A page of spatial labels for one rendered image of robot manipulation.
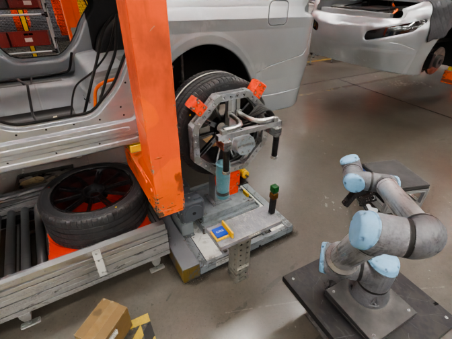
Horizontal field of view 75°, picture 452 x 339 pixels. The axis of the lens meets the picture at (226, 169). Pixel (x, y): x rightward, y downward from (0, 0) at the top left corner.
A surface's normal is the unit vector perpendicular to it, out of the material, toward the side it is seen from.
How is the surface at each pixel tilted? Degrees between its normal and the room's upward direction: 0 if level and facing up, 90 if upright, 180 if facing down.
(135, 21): 90
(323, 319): 0
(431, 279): 0
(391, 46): 89
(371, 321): 3
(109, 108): 90
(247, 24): 90
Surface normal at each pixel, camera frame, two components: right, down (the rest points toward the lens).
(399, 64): -0.26, 0.70
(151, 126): 0.51, 0.48
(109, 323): 0.01, -0.84
